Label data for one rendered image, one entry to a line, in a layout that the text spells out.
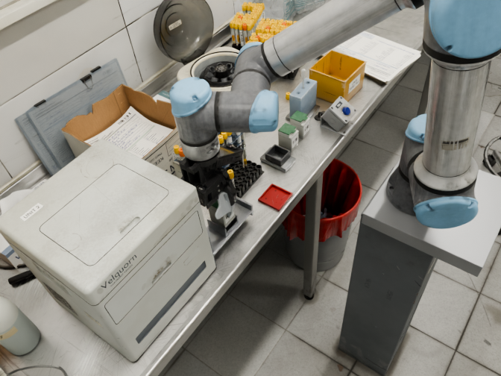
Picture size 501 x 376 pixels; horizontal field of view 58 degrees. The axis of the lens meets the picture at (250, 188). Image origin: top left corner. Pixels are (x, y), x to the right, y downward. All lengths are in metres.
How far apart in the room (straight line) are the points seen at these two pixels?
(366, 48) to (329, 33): 0.93
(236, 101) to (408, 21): 1.28
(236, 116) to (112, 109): 0.71
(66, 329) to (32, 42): 0.72
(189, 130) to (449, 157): 0.47
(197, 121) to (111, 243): 0.26
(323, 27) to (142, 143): 0.70
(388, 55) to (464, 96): 0.97
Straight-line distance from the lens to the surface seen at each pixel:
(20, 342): 1.11
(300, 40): 0.86
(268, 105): 0.80
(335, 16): 0.85
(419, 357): 2.01
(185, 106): 0.81
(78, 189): 0.95
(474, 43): 0.71
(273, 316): 2.01
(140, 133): 1.40
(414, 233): 1.14
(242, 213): 1.15
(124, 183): 0.92
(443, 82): 0.78
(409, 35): 1.90
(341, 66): 1.60
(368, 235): 1.26
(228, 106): 0.81
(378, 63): 1.70
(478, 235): 1.18
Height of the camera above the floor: 1.81
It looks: 48 degrees down
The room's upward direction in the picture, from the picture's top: 6 degrees counter-clockwise
